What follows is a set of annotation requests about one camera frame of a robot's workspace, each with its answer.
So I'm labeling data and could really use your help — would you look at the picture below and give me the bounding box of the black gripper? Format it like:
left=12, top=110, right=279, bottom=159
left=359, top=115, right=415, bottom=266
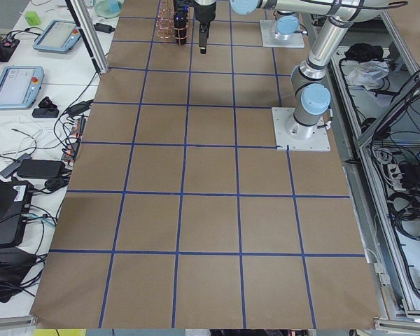
left=195, top=0, right=216, bottom=55

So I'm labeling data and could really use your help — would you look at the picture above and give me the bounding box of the aluminium frame post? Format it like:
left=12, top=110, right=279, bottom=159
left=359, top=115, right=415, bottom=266
left=65, top=0, right=109, bottom=75

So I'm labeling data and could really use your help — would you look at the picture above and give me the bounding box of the dark wine bottle in basket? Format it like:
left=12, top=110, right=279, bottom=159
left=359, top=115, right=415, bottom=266
left=174, top=10, right=188, bottom=46

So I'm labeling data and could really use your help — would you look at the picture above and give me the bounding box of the black laptop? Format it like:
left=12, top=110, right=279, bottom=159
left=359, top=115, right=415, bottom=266
left=0, top=179, right=33, bottom=249

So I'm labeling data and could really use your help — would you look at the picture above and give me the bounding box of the blue teach pendant far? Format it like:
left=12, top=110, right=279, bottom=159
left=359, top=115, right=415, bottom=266
left=33, top=20, right=81, bottom=54

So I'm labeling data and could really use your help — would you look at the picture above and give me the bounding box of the dark wine bottle being moved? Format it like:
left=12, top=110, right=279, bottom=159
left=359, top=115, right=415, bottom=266
left=174, top=0, right=192, bottom=14

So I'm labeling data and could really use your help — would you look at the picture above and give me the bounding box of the blue teach pendant near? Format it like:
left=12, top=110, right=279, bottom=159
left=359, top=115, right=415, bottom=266
left=0, top=66, right=45, bottom=110

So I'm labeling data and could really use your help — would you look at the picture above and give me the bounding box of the blue teach pendant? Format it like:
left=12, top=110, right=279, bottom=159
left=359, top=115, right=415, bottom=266
left=0, top=66, right=45, bottom=110
left=33, top=20, right=81, bottom=54

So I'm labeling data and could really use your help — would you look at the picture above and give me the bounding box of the copper wire wine basket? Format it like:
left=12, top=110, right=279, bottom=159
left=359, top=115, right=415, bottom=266
left=155, top=1, right=177, bottom=44

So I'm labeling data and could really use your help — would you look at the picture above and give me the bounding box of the black power adapter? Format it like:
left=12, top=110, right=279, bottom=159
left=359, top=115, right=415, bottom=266
left=94, top=22, right=116, bottom=34

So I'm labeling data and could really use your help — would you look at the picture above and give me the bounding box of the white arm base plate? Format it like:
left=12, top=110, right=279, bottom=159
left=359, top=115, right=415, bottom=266
left=272, top=107, right=330, bottom=152
left=260, top=17, right=305, bottom=48

